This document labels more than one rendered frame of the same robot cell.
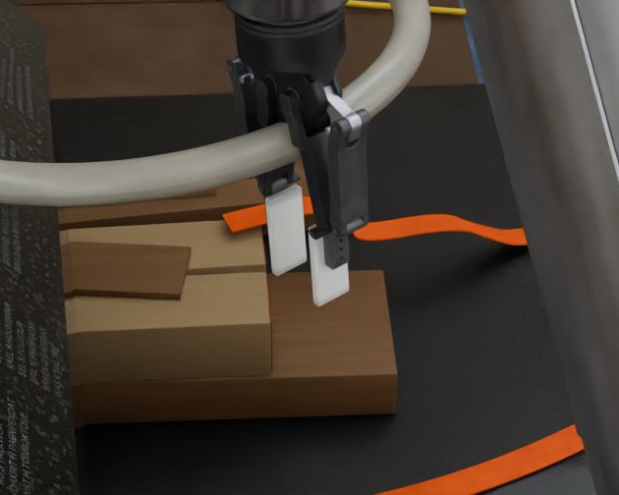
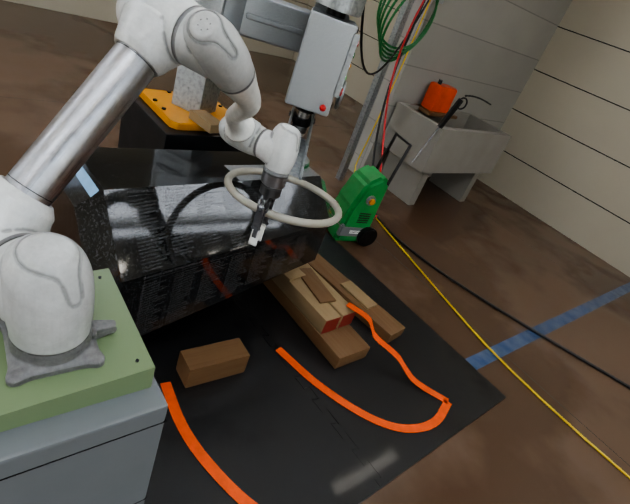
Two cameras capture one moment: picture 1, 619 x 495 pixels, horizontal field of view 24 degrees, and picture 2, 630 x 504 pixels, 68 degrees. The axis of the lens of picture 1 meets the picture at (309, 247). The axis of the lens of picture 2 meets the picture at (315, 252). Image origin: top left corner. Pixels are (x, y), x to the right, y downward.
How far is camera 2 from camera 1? 118 cm
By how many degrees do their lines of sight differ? 36
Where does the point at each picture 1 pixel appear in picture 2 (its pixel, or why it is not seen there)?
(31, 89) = not seen: hidden behind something
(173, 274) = (325, 299)
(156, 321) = (310, 301)
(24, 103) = not seen: hidden behind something
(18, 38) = (319, 216)
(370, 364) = (338, 352)
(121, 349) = (301, 300)
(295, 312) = (342, 333)
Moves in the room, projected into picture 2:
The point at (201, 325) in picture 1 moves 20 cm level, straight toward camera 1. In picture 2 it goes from (315, 309) to (287, 318)
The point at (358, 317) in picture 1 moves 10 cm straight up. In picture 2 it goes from (350, 346) to (357, 333)
